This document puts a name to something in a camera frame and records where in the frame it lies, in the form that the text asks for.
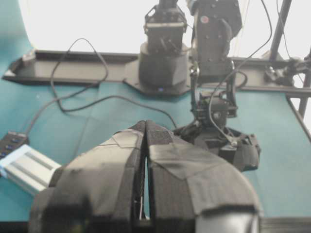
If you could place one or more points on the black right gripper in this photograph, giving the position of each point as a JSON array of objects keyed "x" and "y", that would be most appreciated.
[{"x": 211, "y": 111}]

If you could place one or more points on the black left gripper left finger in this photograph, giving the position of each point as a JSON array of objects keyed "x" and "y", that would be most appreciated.
[{"x": 98, "y": 192}]

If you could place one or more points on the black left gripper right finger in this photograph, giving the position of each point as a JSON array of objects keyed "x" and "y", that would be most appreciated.
[{"x": 194, "y": 191}]

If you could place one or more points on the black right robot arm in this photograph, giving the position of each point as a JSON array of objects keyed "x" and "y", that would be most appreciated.
[{"x": 212, "y": 85}]

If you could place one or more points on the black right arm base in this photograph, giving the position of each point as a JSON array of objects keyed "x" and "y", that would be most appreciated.
[{"x": 162, "y": 65}]

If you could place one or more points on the black USB hub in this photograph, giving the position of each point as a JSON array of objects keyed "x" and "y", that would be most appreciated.
[{"x": 12, "y": 141}]

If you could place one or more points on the teal table cloth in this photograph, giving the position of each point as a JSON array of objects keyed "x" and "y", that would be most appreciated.
[{"x": 283, "y": 179}]

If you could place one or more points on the silver aluminium rail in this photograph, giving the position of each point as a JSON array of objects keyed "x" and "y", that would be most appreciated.
[{"x": 29, "y": 169}]

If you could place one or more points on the black right frame post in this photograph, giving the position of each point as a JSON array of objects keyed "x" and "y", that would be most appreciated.
[{"x": 293, "y": 66}]

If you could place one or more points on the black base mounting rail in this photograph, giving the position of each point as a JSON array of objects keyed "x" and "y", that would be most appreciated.
[{"x": 84, "y": 68}]

